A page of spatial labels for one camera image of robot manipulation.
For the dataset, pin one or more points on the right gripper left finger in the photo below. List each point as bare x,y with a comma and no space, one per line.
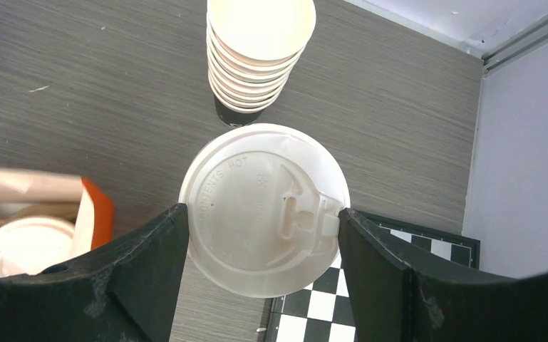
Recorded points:
125,290

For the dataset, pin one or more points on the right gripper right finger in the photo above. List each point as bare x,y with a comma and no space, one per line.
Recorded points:
400,292

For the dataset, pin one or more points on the orange paper bag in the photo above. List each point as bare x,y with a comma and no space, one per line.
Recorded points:
94,223

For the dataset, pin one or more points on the white plastic cup lid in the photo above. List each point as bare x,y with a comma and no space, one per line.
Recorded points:
263,204

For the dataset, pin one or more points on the stack of white paper cups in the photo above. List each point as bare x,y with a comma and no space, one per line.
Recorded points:
252,47

